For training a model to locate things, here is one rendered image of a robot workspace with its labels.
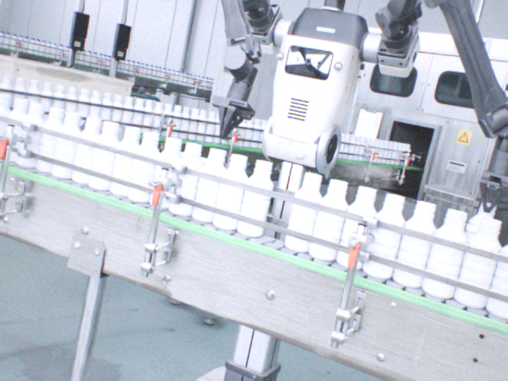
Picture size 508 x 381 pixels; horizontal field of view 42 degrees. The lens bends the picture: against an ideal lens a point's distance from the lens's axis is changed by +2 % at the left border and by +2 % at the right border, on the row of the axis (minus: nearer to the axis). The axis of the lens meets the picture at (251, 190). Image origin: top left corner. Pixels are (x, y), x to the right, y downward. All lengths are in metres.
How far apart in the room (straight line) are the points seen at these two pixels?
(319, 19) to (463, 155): 3.04
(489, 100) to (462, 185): 3.34
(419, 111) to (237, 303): 3.93
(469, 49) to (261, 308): 0.74
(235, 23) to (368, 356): 0.90
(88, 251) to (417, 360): 0.79
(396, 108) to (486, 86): 3.68
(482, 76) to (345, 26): 0.58
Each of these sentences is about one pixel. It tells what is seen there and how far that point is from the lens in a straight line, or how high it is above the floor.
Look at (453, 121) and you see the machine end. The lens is 5.06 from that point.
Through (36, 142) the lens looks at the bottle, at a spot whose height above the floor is 1.07.
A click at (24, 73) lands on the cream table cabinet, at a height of 1.09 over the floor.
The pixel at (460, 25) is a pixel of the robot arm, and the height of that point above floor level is 1.54.
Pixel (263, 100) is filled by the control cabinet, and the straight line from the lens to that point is 7.72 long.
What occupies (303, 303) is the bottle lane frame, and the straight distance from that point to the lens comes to 1.37.
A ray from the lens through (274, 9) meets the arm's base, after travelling 2.19.
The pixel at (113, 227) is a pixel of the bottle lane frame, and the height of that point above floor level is 0.93.
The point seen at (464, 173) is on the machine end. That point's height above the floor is 1.05.
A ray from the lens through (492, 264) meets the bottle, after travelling 1.30.
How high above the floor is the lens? 1.30
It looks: 8 degrees down
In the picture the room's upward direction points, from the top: 12 degrees clockwise
